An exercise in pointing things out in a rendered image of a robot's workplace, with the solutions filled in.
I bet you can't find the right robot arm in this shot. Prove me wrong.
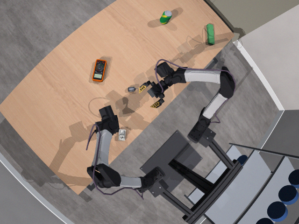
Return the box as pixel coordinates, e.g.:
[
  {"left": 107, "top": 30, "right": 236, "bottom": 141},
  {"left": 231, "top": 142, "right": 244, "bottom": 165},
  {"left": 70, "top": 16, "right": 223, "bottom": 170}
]
[{"left": 147, "top": 62, "right": 235, "bottom": 141}]

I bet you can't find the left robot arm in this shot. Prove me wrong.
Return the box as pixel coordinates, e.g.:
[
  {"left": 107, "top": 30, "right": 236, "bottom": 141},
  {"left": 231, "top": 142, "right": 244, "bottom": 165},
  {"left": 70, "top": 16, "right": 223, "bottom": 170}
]
[{"left": 87, "top": 105, "right": 164, "bottom": 193}]

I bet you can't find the orange digital multimeter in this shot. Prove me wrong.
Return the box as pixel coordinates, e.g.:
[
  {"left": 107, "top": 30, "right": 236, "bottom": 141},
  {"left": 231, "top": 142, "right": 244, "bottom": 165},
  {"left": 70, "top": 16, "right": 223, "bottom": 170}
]
[{"left": 92, "top": 59, "right": 107, "bottom": 82}]

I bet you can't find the green and yellow soda can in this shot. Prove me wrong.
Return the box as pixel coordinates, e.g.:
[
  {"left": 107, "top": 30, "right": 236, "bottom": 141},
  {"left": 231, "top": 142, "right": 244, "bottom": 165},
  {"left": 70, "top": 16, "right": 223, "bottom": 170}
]
[{"left": 160, "top": 10, "right": 172, "bottom": 24}]

